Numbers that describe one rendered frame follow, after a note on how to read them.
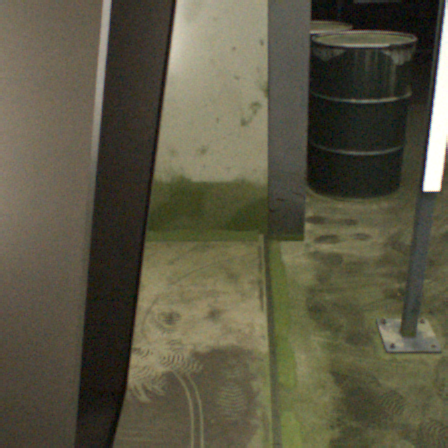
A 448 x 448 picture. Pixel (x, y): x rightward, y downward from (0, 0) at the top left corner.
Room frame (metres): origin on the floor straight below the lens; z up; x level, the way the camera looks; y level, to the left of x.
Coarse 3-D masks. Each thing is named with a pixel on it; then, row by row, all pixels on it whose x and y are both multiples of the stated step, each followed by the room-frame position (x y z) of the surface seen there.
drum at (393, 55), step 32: (352, 32) 3.52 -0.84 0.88; (384, 32) 3.46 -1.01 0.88; (320, 64) 3.14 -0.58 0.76; (352, 64) 3.00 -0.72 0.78; (384, 64) 2.98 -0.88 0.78; (320, 96) 3.12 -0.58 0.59; (352, 96) 2.99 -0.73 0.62; (384, 96) 2.98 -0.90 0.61; (320, 128) 3.12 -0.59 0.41; (352, 128) 2.99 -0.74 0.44; (384, 128) 2.99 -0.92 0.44; (320, 160) 3.11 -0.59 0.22; (352, 160) 2.99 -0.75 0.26; (384, 160) 2.99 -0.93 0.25; (320, 192) 3.10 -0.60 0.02; (352, 192) 2.98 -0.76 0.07; (384, 192) 3.00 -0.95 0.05
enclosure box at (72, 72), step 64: (0, 0) 0.36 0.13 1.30; (64, 0) 0.36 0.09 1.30; (128, 0) 0.96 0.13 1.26; (0, 64) 0.36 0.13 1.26; (64, 64) 0.36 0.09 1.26; (128, 64) 0.96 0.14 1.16; (0, 128) 0.36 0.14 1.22; (64, 128) 0.36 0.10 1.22; (128, 128) 0.96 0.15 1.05; (0, 192) 0.36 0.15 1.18; (64, 192) 0.36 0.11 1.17; (128, 192) 0.96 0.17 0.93; (0, 256) 0.36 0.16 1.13; (64, 256) 0.36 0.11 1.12; (128, 256) 0.96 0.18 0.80; (0, 320) 0.36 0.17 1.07; (64, 320) 0.36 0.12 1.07; (128, 320) 0.96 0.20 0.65; (0, 384) 0.36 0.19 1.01; (64, 384) 0.36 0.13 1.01
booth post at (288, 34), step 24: (288, 0) 2.53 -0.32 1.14; (288, 24) 2.53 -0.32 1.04; (288, 48) 2.53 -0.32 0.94; (288, 72) 2.53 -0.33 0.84; (288, 96) 2.53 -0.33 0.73; (288, 120) 2.53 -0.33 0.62; (288, 144) 2.53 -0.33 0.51; (288, 168) 2.53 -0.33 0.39; (288, 192) 2.53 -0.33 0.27; (288, 216) 2.53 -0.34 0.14; (288, 240) 2.53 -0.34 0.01
